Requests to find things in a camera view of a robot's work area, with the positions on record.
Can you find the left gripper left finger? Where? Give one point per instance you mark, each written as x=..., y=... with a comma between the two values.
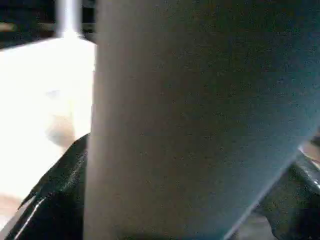
x=55, y=200

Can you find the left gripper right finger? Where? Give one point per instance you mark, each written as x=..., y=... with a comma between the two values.
x=295, y=200

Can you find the white plastic table top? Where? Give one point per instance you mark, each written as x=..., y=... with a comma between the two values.
x=40, y=100

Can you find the black table mat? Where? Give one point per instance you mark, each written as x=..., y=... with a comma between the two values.
x=30, y=37

